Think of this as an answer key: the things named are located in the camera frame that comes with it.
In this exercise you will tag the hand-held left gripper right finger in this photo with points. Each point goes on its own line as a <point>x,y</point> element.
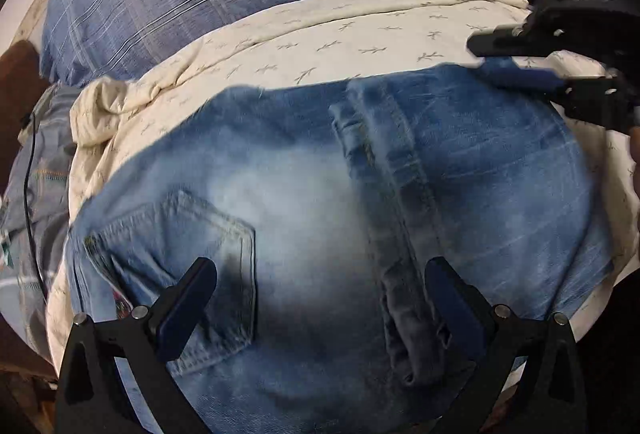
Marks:
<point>455,309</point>

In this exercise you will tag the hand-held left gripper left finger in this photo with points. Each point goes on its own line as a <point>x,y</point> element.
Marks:
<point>185,309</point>

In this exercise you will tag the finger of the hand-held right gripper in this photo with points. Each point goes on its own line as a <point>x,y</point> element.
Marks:
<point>525,75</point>
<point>500,41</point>

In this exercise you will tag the blue denim pants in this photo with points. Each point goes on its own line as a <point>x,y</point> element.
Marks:
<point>300,214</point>

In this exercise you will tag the cream leaf-print blanket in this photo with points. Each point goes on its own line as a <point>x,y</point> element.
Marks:
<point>350,24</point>

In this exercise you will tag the grey star-print pillow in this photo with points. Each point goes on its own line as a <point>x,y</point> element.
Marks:
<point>47,174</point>

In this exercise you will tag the brown headboard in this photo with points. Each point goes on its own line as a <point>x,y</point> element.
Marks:
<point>17,74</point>

